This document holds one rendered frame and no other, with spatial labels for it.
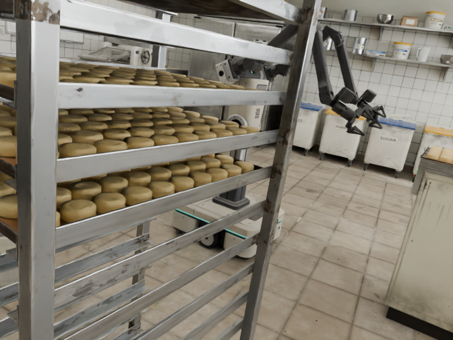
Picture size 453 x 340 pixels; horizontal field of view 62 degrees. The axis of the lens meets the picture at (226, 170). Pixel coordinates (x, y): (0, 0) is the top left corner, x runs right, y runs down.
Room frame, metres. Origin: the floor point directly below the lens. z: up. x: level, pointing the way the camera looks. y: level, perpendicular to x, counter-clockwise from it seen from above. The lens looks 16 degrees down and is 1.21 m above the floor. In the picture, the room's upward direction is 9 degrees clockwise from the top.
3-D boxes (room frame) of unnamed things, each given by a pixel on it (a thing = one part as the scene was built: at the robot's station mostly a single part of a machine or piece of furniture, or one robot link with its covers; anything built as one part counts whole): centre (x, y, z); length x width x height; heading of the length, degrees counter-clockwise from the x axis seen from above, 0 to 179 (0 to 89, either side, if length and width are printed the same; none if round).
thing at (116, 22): (0.66, 0.06, 1.23); 0.64 x 0.03 x 0.03; 147
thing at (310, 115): (5.84, -1.03, 0.38); 0.64 x 0.54 x 0.77; 159
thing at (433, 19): (5.46, -2.43, 2.09); 0.25 x 0.24 x 0.21; 157
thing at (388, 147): (5.33, -2.23, 0.38); 0.64 x 0.54 x 0.77; 156
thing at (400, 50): (5.59, -2.15, 1.67); 0.25 x 0.24 x 0.21; 67
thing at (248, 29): (6.15, 0.03, 1.02); 1.40 x 0.90 x 2.05; 67
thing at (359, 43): (5.81, -1.63, 1.67); 0.18 x 0.18 x 0.22
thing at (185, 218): (2.47, -0.08, 0.24); 0.68 x 0.53 x 0.41; 60
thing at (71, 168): (0.66, 0.06, 1.05); 0.64 x 0.03 x 0.03; 147
